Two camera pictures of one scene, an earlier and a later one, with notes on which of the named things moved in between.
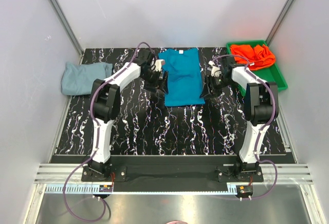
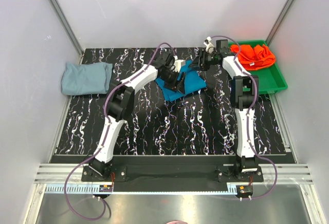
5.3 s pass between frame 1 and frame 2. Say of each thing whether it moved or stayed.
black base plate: stayed
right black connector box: stayed
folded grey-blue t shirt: stayed
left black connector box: stayed
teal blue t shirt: moved
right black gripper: moved
